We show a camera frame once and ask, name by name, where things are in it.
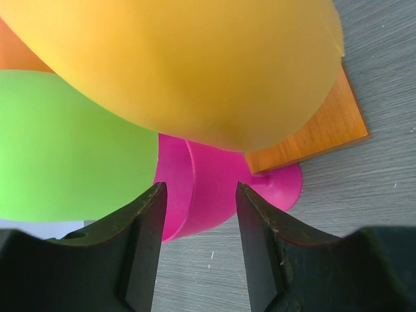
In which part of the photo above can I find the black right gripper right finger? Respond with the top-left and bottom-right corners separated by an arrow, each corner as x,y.
236,183 -> 415,311

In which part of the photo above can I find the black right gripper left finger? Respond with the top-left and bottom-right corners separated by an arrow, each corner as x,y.
1,183 -> 167,312

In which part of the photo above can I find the green plastic wine glass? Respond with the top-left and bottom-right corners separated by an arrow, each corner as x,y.
1,70 -> 158,222

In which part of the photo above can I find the pink plastic wine glass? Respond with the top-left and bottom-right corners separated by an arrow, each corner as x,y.
155,135 -> 303,242

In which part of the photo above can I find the gold wire glass rack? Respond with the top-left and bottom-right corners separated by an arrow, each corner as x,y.
245,65 -> 371,174

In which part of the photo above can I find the yellow plastic wine glass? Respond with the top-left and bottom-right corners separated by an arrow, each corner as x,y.
1,0 -> 344,152

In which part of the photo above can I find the orange plastic wine glass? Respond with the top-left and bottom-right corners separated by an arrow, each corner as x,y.
0,20 -> 54,73

